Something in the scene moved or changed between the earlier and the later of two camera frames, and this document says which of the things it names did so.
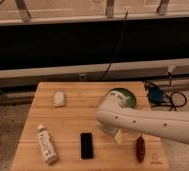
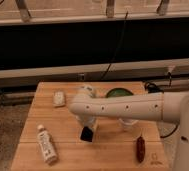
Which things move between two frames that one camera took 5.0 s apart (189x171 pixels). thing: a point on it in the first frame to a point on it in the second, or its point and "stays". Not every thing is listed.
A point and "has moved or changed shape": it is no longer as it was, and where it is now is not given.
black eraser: x=86 y=145 has moved or changed shape
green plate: x=130 y=102 stays
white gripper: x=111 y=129 to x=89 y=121
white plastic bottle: x=45 y=142 stays
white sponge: x=59 y=98 stays
